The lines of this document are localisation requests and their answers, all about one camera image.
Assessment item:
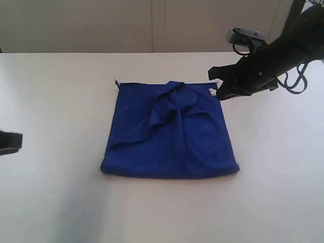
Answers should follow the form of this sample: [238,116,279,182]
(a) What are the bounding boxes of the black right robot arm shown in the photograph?
[208,5,323,100]

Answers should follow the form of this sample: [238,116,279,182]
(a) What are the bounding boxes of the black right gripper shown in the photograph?
[208,38,310,101]

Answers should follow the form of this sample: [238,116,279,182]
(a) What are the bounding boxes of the blue towel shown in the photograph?
[100,81,240,179]

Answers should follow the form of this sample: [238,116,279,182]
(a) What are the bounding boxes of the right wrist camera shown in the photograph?
[226,27,267,52]

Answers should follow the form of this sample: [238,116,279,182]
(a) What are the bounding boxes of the black window frame post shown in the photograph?
[280,0,306,34]

